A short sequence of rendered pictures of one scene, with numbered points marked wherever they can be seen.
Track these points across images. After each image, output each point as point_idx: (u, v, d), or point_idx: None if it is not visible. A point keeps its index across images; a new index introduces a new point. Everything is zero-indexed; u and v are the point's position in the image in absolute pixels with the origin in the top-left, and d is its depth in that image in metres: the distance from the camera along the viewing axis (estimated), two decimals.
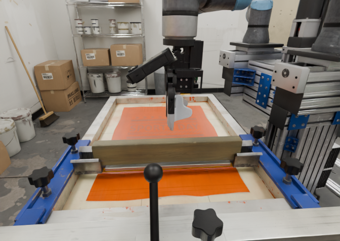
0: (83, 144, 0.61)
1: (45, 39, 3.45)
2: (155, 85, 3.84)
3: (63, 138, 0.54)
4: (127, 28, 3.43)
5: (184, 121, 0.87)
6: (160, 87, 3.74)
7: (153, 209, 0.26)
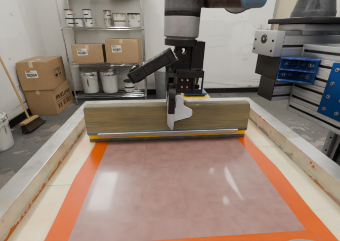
0: None
1: (31, 33, 3.03)
2: (155, 84, 3.43)
3: None
4: (124, 20, 3.02)
5: None
6: (161, 87, 3.33)
7: None
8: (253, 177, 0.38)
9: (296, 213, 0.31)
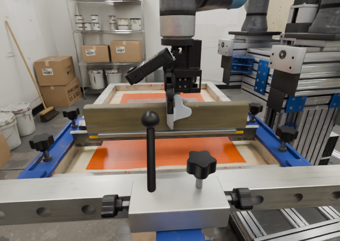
0: None
1: (45, 35, 3.46)
2: (155, 81, 3.85)
3: (63, 111, 0.55)
4: (127, 24, 3.44)
5: None
6: None
7: (150, 152, 0.27)
8: None
9: None
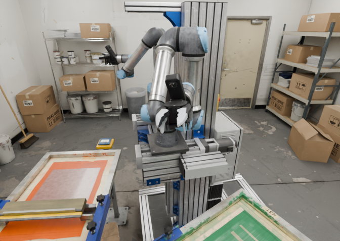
0: (3, 204, 1.07)
1: (28, 68, 3.90)
2: (127, 106, 4.30)
3: None
4: None
5: None
6: (131, 109, 4.20)
7: None
8: (88, 187, 1.25)
9: (89, 197, 1.17)
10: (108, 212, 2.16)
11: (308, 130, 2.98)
